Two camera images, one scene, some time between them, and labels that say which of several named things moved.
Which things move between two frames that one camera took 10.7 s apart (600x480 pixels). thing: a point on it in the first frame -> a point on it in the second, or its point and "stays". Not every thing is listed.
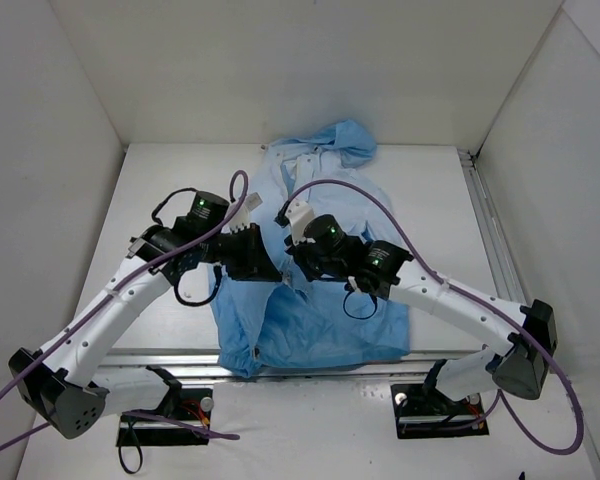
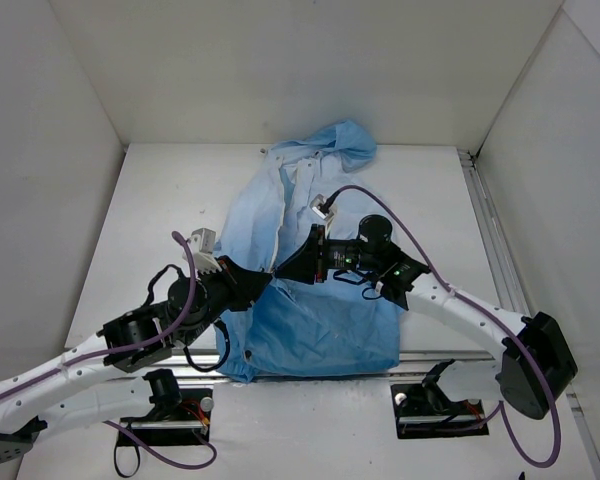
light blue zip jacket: (266, 327) stays
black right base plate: (421, 412) stays
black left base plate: (192, 406) stays
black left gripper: (250, 251) -> (228, 279)
